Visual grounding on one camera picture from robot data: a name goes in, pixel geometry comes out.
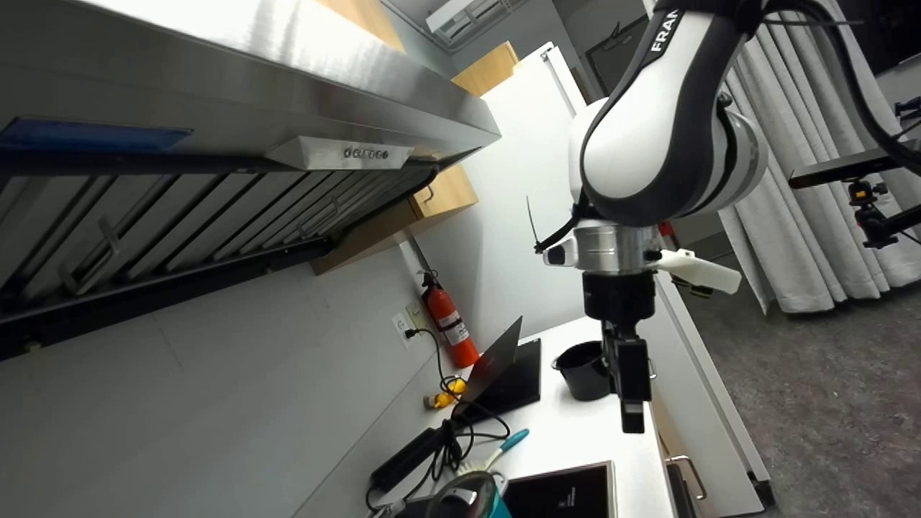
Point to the white wall outlet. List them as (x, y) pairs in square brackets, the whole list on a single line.
[(405, 321)]

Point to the light wooden wall cabinet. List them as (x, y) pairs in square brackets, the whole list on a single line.
[(447, 195), (484, 69)]

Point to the dark pot lid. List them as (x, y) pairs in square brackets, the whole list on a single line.
[(450, 501)]

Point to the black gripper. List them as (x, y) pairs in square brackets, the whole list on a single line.
[(624, 294)]

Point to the stainless steel range hood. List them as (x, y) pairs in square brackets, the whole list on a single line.
[(240, 77)]

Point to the black camera stand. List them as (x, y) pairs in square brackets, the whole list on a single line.
[(844, 164)]

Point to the blue tape strip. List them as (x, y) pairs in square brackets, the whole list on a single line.
[(87, 136)]

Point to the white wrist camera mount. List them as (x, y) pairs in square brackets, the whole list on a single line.
[(700, 271)]

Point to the white pleated curtain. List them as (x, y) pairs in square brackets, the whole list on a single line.
[(815, 248)]

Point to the black open laptop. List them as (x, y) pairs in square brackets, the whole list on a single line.
[(494, 369)]

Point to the large red fire extinguisher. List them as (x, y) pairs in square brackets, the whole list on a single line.
[(450, 321)]

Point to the small yellow plug adapter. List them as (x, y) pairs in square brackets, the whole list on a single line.
[(450, 392)]

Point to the ceiling light fixture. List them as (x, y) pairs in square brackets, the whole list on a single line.
[(461, 15)]

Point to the black power strip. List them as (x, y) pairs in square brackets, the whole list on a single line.
[(407, 461)]

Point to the grey wall box with label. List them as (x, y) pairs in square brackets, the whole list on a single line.
[(615, 54)]

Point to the small red fire extinguisher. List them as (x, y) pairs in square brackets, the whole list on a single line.
[(669, 235)]

